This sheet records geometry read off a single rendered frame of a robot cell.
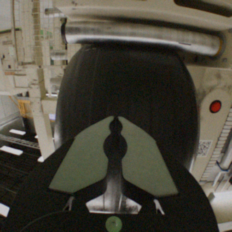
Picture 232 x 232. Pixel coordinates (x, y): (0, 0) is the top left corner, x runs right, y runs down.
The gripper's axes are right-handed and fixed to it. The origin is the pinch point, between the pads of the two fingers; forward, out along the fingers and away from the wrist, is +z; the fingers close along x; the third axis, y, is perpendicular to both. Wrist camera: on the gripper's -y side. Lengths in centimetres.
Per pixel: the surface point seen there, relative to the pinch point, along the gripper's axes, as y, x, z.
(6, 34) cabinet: -41, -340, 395
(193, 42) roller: -8.6, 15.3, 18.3
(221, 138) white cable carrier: 20, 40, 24
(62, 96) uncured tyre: 2.8, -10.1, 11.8
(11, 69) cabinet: 64, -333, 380
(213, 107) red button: 8.1, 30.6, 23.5
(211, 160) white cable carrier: 30, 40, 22
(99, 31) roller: -8.8, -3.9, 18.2
